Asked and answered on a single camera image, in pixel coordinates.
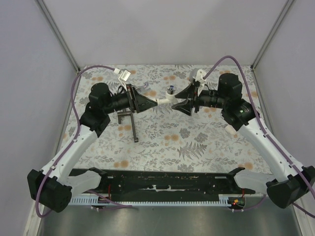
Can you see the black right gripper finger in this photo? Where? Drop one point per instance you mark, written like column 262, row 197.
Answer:
column 184, row 107
column 186, row 93

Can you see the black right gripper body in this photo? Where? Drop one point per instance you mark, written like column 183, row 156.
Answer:
column 196, row 102

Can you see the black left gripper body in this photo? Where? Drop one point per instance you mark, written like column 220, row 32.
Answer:
column 130, row 95

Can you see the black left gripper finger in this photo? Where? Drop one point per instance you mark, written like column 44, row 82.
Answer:
column 140, row 99
column 142, row 108

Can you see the white faucet with chrome knob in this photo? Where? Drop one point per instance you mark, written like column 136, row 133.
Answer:
column 170, row 96

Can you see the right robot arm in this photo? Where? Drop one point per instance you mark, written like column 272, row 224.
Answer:
column 288, row 180

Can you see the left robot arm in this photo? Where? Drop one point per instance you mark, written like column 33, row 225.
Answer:
column 52, row 186

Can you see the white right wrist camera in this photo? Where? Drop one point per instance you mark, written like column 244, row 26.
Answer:
column 198, row 76

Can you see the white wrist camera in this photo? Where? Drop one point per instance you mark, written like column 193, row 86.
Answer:
column 123, row 75
column 198, row 76

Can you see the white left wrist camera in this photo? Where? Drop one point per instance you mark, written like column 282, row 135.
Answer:
column 123, row 75

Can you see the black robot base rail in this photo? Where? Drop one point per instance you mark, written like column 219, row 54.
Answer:
column 138, row 186

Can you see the white slotted cable duct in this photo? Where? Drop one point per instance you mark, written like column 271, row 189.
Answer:
column 93, row 200

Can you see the aluminium frame post right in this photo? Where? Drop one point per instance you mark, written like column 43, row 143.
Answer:
column 272, row 32

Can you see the aluminium frame post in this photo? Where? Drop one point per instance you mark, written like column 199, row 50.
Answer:
column 56, row 31
column 272, row 32

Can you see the aluminium frame post left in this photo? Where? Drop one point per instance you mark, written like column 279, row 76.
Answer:
column 56, row 31

